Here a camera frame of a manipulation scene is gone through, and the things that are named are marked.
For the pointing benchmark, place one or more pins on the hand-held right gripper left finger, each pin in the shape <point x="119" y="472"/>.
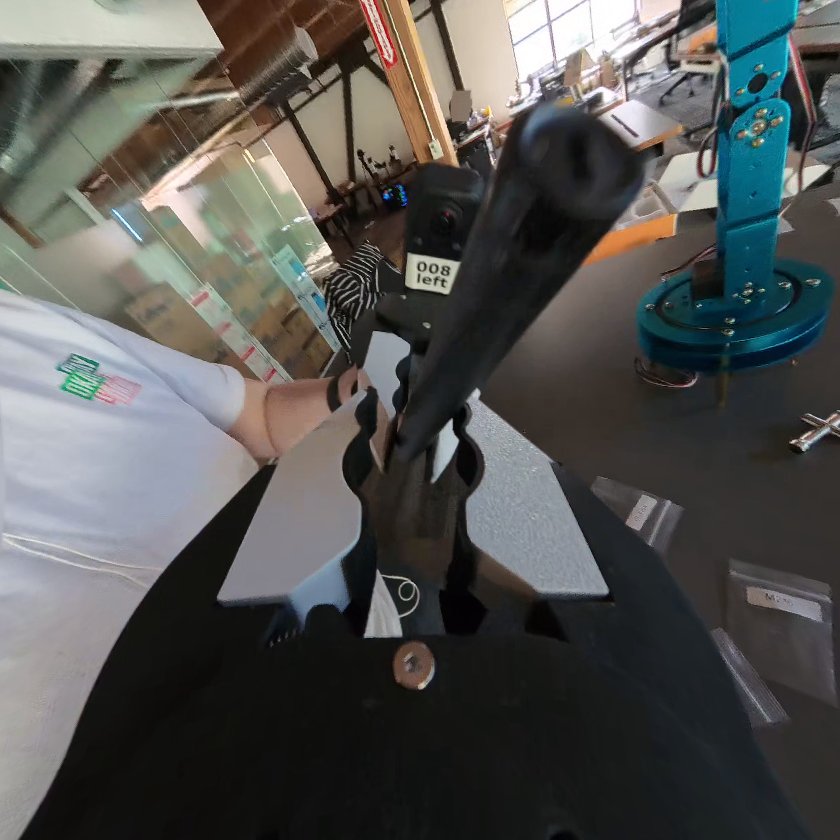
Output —
<point x="308" y="518"/>

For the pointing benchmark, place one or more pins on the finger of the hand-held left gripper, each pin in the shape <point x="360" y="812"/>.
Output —
<point x="387" y="361"/>
<point x="443" y="449"/>

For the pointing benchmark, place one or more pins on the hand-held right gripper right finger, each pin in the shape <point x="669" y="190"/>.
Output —
<point x="525" y="518"/>

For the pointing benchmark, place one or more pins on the black screwdriver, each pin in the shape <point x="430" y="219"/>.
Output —
<point x="525" y="249"/>

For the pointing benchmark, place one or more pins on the blue toy robot arm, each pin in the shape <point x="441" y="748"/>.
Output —
<point x="748" y="197"/>

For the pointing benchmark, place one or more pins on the person's left forearm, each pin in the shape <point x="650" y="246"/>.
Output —
<point x="282" y="413"/>

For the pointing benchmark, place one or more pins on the black desk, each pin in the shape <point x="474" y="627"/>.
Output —
<point x="590" y="407"/>

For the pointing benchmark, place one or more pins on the wood-edged office desk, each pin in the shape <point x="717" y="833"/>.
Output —
<point x="646" y="124"/>

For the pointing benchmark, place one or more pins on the person's left hand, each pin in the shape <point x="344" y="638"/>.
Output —
<point x="353" y="387"/>

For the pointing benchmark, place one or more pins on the black wrist band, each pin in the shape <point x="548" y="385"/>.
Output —
<point x="333" y="394"/>

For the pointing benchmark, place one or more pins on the striped cloth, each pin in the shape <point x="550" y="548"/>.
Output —
<point x="354" y="282"/>

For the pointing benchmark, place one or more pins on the clear plastic screw bag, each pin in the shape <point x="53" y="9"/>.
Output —
<point x="646" y="512"/>
<point x="781" y="643"/>
<point x="748" y="689"/>

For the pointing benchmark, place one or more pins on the stack of cardboard boxes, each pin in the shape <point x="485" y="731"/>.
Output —
<point x="197" y="321"/>

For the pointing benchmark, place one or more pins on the orange foam tray box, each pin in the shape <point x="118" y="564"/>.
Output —
<point x="636" y="243"/>

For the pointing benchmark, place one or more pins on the large paned window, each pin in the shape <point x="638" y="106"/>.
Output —
<point x="558" y="26"/>

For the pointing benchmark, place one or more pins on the person in white shirt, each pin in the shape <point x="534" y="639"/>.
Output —
<point x="98" y="492"/>

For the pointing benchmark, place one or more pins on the white box lid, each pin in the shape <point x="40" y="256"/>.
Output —
<point x="686" y="184"/>

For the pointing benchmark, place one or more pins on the metal cross wrench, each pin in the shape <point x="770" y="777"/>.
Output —
<point x="814" y="433"/>

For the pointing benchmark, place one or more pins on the wooden support post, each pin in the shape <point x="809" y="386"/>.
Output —
<point x="420" y="98"/>

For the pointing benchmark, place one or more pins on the red wall sign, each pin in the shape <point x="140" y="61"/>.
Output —
<point x="380" y="33"/>

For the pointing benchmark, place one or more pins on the spiral metal air duct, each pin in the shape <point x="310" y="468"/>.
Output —
<point x="282" y="65"/>

